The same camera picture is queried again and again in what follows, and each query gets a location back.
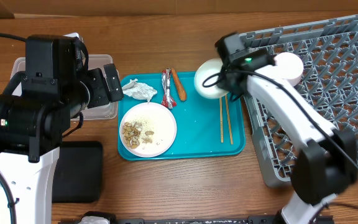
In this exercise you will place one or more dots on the black plastic tray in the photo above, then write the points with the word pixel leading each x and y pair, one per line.
pixel 78 173

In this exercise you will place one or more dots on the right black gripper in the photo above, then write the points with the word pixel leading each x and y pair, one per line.
pixel 222 83

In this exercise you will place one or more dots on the white plate with food scraps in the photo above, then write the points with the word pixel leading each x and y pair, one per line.
pixel 147 130

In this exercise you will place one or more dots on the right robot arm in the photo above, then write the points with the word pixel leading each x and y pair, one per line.
pixel 326 162

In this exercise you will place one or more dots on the white bowl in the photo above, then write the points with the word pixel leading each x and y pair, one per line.
pixel 206 77

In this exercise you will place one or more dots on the wooden chopstick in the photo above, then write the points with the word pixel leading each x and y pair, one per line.
pixel 228 120
pixel 221 119

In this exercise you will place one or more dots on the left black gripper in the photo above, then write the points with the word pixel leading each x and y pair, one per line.
pixel 101 94

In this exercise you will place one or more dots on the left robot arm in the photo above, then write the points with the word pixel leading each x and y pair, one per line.
pixel 36 108

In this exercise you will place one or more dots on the red silver snack wrapper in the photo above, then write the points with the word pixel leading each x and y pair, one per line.
pixel 167 100

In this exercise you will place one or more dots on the pink bowl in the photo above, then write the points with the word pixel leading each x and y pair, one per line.
pixel 291 67

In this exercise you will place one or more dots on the teal plastic serving tray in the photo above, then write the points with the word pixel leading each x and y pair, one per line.
pixel 198 125

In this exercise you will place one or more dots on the orange carrot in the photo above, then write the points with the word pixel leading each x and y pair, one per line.
pixel 180 89

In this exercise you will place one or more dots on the grey dishwasher rack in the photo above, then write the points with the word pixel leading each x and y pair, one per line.
pixel 329 52

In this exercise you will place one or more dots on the white tissue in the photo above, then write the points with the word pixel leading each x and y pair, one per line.
pixel 139 91

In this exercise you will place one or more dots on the clear plastic storage bin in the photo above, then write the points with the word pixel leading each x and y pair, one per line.
pixel 95 61

